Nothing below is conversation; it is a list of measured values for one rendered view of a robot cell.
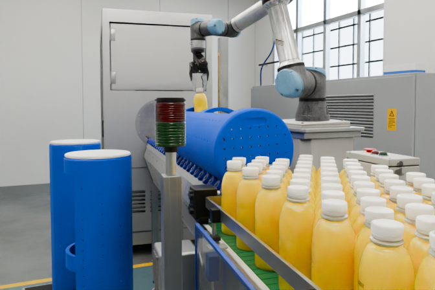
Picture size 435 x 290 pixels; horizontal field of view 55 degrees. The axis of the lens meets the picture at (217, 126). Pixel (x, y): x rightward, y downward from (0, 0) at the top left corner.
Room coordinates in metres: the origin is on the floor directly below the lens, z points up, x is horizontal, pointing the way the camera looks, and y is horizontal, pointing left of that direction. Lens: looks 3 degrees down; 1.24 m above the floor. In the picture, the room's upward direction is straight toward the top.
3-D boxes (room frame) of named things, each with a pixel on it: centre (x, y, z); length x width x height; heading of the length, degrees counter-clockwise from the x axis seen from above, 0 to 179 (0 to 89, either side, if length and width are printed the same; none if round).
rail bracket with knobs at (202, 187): (1.23, 0.04, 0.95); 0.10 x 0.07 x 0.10; 106
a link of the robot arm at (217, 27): (2.07, 0.01, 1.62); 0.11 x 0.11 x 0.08; 46
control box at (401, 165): (1.21, -0.48, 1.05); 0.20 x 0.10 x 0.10; 16
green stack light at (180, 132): (0.86, 0.10, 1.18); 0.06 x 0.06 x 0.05
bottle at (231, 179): (1.11, -0.04, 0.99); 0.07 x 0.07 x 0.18
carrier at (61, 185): (2.42, 0.83, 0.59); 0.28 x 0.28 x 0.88
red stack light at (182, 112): (0.86, 0.10, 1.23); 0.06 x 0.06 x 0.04
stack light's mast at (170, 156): (0.86, 0.10, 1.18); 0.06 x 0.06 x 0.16
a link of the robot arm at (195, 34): (2.13, 0.10, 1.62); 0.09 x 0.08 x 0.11; 46
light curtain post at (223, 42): (2.85, -0.04, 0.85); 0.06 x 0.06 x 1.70; 16
